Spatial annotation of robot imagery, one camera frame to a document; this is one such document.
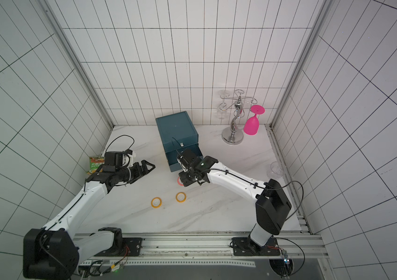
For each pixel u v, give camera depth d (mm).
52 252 362
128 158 700
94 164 947
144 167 741
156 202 858
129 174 705
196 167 576
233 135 1131
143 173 727
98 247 568
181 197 876
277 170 967
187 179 712
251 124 957
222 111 1088
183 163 635
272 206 425
